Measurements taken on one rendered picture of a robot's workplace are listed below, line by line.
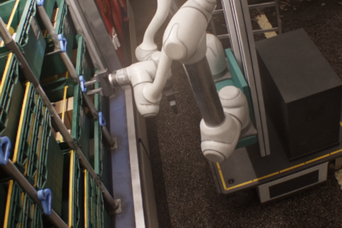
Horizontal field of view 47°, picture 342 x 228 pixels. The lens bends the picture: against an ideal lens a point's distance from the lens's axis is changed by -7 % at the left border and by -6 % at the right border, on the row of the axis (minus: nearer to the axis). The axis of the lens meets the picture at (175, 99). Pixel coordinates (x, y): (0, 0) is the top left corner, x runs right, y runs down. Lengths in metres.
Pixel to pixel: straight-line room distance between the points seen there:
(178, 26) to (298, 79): 0.95
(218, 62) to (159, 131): 1.12
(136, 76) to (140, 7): 2.74
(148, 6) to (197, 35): 3.21
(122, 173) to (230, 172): 0.66
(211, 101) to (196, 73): 0.17
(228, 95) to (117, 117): 0.88
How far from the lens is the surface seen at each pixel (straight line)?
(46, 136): 1.58
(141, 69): 2.06
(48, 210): 1.37
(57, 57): 2.15
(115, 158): 2.42
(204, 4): 1.63
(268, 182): 2.51
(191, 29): 1.53
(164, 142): 3.26
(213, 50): 2.38
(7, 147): 1.22
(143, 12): 4.66
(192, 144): 3.18
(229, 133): 1.89
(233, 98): 2.00
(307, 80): 2.27
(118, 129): 2.56
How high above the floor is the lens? 2.39
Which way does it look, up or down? 42 degrees down
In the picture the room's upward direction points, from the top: 19 degrees counter-clockwise
